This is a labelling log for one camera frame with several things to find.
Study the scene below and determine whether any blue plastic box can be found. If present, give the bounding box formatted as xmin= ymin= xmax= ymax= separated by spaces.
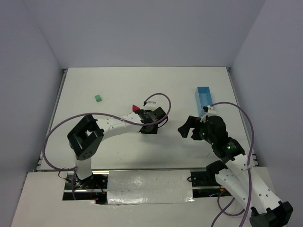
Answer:
xmin=195 ymin=87 xmax=213 ymax=117

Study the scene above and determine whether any small green cube block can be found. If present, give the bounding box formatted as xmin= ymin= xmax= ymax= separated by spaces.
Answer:
xmin=94 ymin=95 xmax=102 ymax=103

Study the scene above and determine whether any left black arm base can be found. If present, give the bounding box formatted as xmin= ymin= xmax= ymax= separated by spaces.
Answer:
xmin=58 ymin=172 xmax=108 ymax=205

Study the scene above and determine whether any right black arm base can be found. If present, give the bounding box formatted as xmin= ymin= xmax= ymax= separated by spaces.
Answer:
xmin=187 ymin=161 xmax=231 ymax=198

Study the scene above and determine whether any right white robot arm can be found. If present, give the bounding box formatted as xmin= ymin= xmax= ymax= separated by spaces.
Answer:
xmin=178 ymin=116 xmax=293 ymax=227

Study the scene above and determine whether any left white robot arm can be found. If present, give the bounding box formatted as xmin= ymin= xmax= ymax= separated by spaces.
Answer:
xmin=67 ymin=107 xmax=168 ymax=189

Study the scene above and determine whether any red triangular wood block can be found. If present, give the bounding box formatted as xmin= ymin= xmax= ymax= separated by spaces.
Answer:
xmin=132 ymin=105 xmax=140 ymax=112

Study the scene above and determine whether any silver tape patch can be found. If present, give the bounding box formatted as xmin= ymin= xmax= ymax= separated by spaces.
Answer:
xmin=107 ymin=170 xmax=194 ymax=205

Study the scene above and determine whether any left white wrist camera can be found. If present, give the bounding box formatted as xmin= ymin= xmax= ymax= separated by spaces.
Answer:
xmin=143 ymin=101 xmax=156 ymax=106

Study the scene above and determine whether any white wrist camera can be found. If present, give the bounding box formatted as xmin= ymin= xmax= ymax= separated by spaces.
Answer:
xmin=200 ymin=105 xmax=217 ymax=122
xmin=143 ymin=101 xmax=156 ymax=106

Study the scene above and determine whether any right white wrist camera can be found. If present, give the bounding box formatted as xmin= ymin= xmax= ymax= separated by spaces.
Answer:
xmin=200 ymin=105 xmax=217 ymax=122

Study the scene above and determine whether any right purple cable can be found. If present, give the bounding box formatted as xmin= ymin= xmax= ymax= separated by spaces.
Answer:
xmin=208 ymin=102 xmax=254 ymax=227

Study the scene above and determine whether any purple cable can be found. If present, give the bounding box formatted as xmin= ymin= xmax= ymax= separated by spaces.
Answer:
xmin=208 ymin=102 xmax=254 ymax=227
xmin=42 ymin=93 xmax=172 ymax=201

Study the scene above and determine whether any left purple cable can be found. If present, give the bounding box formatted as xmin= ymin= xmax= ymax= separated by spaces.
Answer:
xmin=42 ymin=93 xmax=172 ymax=201

